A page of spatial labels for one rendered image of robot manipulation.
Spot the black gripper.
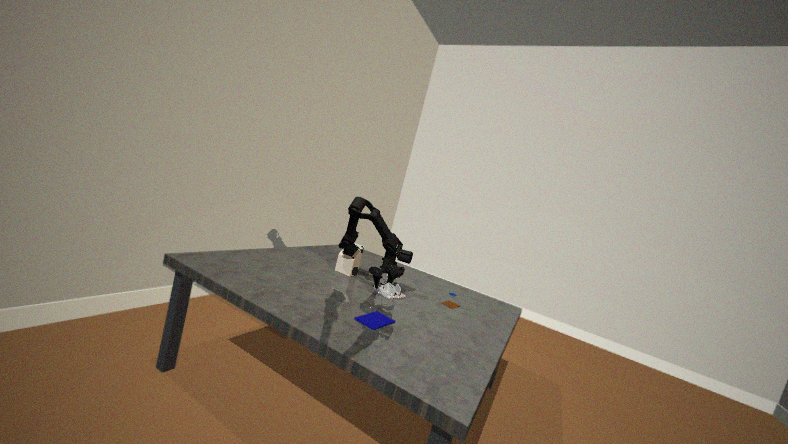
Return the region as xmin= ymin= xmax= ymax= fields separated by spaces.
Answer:
xmin=369 ymin=256 xmax=396 ymax=288

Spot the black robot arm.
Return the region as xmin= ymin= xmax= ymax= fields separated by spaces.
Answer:
xmin=338 ymin=197 xmax=413 ymax=278

